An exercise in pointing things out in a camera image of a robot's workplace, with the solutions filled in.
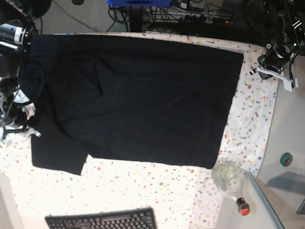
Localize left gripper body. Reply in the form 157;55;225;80
258;53;291;74

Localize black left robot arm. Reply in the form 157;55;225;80
242;0;305;80

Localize green tape roll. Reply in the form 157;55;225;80
280;152;293;167

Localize black computer keyboard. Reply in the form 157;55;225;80
45;208;158;229

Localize grey metal bar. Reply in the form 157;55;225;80
242;172;284;229

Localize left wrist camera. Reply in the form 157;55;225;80
283;78;298;92

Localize black t-shirt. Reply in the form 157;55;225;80
20;35;244;175

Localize clear bottle with orange cap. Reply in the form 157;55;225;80
211;159;250;216

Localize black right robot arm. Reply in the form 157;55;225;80
0;0;51;142

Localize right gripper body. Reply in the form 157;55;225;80
0;95;36;141

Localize blue box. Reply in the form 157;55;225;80
106;0;178;7

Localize terrazzo pattern tablecloth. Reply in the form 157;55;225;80
0;32;278;229

